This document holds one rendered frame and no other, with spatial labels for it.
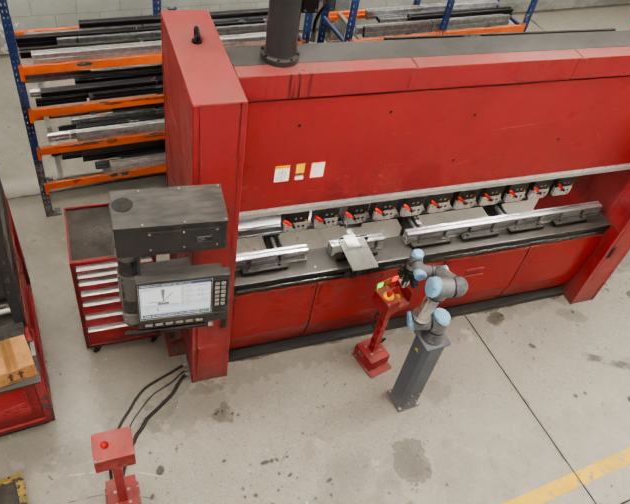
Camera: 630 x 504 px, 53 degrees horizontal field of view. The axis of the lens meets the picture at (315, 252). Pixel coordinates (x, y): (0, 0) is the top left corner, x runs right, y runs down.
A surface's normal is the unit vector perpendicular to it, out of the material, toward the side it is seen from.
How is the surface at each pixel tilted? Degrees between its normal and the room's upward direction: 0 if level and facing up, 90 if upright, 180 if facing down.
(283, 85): 90
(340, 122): 90
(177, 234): 90
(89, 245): 0
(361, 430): 0
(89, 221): 0
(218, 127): 90
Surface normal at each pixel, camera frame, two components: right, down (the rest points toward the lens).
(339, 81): 0.32, 0.72
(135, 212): 0.14, -0.68
